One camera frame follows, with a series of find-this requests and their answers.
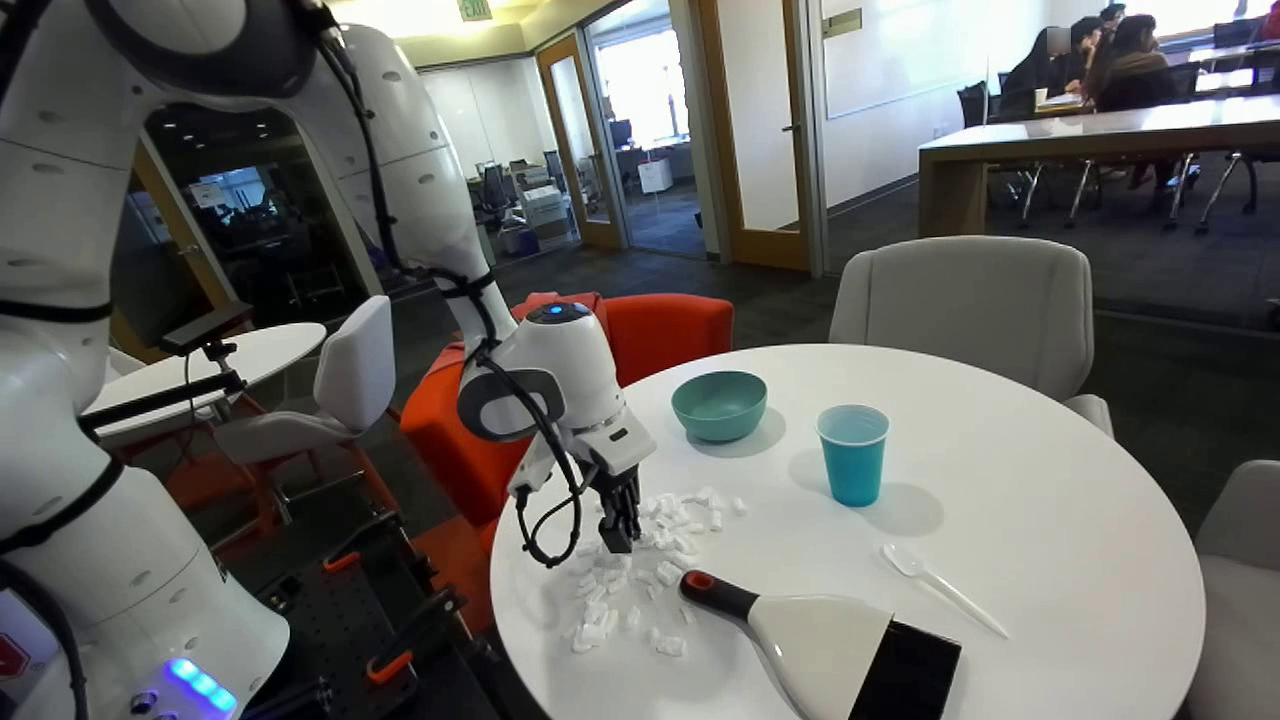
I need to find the flat black phone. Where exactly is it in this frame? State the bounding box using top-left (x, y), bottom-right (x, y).
top-left (844, 616), bottom-right (964, 720)

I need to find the small wall sign plate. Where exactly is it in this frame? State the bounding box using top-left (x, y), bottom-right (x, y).
top-left (821, 4), bottom-right (867, 44)

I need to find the clear plastic spoon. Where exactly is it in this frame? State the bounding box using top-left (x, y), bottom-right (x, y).
top-left (878, 538), bottom-right (1016, 644)

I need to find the white foam pieces pile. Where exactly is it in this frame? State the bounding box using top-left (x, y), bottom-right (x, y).
top-left (565, 483), bottom-right (751, 665)

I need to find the black mounting bar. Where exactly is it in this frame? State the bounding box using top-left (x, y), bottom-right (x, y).
top-left (77, 368), bottom-right (251, 436)

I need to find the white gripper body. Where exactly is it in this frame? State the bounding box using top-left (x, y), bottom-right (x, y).
top-left (510, 399), bottom-right (661, 500)

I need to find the small white side table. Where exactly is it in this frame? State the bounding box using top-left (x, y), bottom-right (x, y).
top-left (83, 314), bottom-right (331, 453)

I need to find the dark monitor screen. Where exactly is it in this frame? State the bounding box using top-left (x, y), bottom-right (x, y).
top-left (178, 159), bottom-right (279, 227)

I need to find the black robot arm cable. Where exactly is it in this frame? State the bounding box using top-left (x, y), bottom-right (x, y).
top-left (307, 0), bottom-right (600, 570)

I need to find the teal bowl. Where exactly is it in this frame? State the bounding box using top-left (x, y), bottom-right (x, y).
top-left (669, 368), bottom-right (771, 449)

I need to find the seated person in grey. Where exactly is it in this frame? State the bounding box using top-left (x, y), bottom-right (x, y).
top-left (1058, 10), bottom-right (1110, 101)

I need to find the black clamp with orange handle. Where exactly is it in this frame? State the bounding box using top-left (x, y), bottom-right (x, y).
top-left (354, 596), bottom-right (467, 698)
top-left (314, 506), bottom-right (444, 593)

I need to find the grey upholstered chair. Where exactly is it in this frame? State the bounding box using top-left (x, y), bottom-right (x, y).
top-left (822, 230), bottom-right (1120, 441)
top-left (1174, 454), bottom-right (1280, 720)

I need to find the seated person in black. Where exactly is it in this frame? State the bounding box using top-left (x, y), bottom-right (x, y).
top-left (999, 25), bottom-right (1072, 119)

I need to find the black camera device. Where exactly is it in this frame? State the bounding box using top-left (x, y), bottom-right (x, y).
top-left (157, 303), bottom-right (256, 360)

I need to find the teal plastic cup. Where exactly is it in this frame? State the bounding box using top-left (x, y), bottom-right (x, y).
top-left (816, 399), bottom-right (892, 513)

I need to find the seated person in maroon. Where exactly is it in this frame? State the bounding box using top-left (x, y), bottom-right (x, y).
top-left (1091, 6), bottom-right (1182, 115)

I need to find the white dustpan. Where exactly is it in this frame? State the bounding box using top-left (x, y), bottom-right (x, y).
top-left (676, 568), bottom-right (895, 720)

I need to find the long wooden conference table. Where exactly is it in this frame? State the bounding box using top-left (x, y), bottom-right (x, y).
top-left (915, 92), bottom-right (1280, 238)

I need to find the black mesh office chair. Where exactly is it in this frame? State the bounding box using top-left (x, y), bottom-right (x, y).
top-left (953, 74), bottom-right (999, 131)

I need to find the white shell chair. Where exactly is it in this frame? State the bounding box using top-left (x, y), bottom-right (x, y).
top-left (213, 292), bottom-right (398, 471)

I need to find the orange armchair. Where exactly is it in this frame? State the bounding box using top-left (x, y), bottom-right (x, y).
top-left (395, 288), bottom-right (738, 630)

